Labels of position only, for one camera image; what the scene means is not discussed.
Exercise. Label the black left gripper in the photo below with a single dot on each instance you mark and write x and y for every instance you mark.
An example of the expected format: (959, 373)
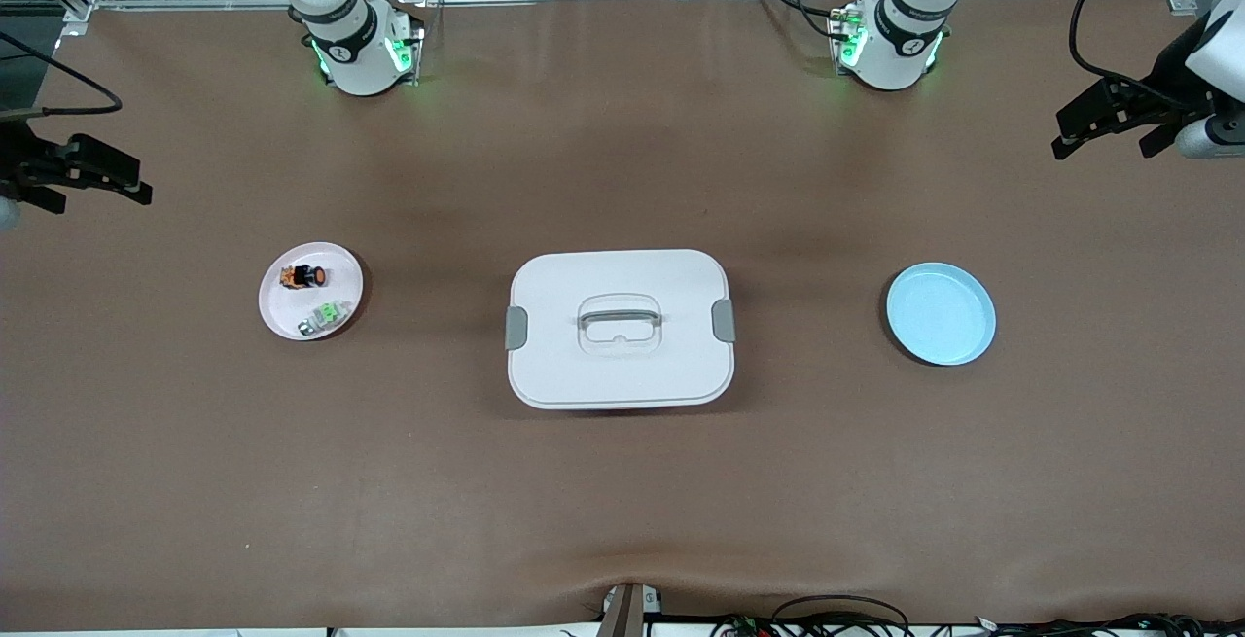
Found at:
(1164, 85)

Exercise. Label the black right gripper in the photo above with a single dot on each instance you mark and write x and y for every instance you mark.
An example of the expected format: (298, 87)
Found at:
(17, 157)

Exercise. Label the orange black push-button switch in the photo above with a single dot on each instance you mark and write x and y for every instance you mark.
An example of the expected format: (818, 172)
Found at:
(303, 277)

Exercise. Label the pale pink round plate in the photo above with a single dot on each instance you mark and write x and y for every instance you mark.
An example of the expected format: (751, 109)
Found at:
(277, 306)

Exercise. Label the light blue round plate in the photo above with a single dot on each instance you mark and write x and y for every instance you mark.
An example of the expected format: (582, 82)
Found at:
(939, 316)

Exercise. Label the white lidded storage box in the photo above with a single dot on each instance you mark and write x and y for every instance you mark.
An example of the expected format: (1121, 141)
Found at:
(622, 374)

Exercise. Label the brown table mat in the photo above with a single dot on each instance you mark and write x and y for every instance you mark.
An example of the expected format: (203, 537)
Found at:
(622, 501)

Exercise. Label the green push-button switch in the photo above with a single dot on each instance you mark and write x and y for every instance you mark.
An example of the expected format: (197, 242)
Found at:
(331, 311)

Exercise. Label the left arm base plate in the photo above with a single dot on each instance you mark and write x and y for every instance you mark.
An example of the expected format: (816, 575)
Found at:
(834, 49)

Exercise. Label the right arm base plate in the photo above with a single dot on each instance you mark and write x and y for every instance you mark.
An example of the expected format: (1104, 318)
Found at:
(418, 68)

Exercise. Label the small metal edge bracket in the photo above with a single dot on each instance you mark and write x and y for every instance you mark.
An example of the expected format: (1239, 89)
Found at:
(622, 613)

